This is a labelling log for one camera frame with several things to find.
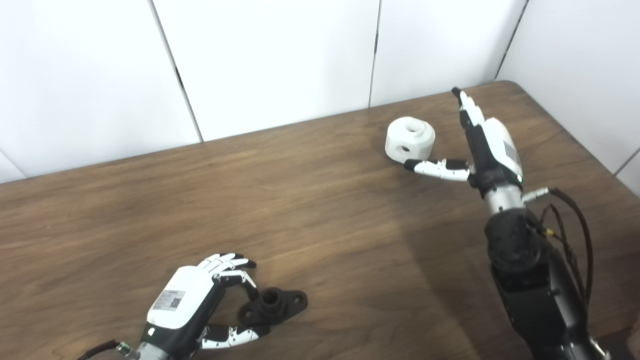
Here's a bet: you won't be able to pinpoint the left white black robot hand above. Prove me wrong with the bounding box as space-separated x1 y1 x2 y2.
140 253 271 358

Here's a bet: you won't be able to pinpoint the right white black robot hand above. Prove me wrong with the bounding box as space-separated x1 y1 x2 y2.
403 87 524 198

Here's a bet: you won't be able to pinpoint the round white piece with holes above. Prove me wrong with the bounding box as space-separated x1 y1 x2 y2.
385 116 436 163

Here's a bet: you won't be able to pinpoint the black flanged holder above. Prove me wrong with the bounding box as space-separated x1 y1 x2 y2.
237 287 308 326

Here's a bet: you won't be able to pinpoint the thick black left wrist cable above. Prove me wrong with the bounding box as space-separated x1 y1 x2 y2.
76 339 133 360

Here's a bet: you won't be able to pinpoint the thick black wrist cable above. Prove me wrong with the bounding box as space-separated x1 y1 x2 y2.
522 186 596 306
76 339 133 360

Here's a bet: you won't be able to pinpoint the thin black right arm wires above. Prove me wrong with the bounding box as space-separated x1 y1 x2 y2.
537 202 587 301

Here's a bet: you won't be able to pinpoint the thick black right wrist cable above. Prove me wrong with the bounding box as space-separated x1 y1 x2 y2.
522 186 596 306

